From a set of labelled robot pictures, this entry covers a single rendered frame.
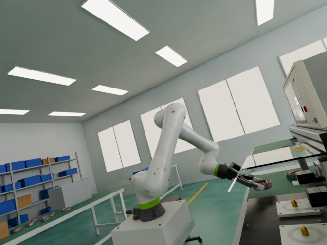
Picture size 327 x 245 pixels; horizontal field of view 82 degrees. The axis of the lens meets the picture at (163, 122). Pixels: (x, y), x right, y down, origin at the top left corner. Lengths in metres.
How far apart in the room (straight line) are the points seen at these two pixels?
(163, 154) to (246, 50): 5.10
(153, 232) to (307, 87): 0.84
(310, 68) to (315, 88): 0.06
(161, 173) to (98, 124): 7.26
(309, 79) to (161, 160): 0.66
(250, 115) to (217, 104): 0.91
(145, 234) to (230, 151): 4.76
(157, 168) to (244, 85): 4.85
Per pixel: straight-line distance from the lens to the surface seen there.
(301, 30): 5.96
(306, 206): 0.81
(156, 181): 0.93
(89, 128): 8.50
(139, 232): 1.07
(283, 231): 0.90
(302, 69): 0.69
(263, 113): 5.50
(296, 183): 1.05
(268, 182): 1.32
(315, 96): 0.68
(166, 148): 0.97
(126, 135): 7.13
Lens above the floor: 1.18
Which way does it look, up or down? 8 degrees up
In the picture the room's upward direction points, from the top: 16 degrees counter-clockwise
